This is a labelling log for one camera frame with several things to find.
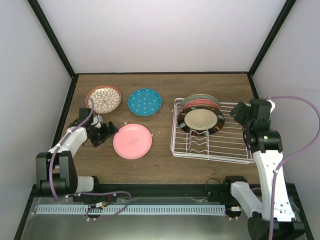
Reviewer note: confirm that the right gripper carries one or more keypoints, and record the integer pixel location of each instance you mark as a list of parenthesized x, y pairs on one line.
[(239, 117)]

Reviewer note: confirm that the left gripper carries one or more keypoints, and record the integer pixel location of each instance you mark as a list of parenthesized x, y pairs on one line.
[(106, 134)]

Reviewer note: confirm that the pink plate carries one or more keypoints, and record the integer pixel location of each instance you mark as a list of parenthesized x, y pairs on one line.
[(132, 141)]

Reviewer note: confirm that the floral patterned brown plate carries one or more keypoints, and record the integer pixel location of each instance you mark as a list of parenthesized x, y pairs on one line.
[(104, 99)]

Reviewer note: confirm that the black rimmed beige plate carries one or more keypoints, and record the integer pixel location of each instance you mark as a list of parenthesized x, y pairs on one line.
[(201, 120)]

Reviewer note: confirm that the blue dotted plate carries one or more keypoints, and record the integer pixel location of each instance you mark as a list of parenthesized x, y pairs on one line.
[(144, 102)]

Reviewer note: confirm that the red dotted scalloped plate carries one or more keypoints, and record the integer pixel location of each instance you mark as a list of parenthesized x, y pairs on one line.
[(200, 102)]

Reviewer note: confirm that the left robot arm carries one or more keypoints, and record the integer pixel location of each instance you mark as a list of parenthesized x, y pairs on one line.
[(56, 173)]

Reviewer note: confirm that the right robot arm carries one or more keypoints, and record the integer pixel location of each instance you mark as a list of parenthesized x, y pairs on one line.
[(270, 217)]

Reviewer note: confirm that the green plate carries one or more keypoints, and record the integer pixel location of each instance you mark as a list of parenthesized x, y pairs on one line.
[(200, 96)]

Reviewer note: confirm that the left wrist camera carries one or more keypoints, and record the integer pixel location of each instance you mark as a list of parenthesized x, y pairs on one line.
[(97, 121)]

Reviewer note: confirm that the white wire dish rack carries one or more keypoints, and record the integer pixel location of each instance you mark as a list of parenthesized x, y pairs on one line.
[(227, 145)]

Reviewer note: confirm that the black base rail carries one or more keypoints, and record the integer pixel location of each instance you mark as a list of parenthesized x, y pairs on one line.
[(214, 192)]

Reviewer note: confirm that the black enclosure frame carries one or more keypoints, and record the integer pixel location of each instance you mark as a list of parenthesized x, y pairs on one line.
[(39, 13)]

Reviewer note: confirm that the slotted cable duct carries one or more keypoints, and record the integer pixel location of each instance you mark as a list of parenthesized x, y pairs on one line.
[(78, 209)]

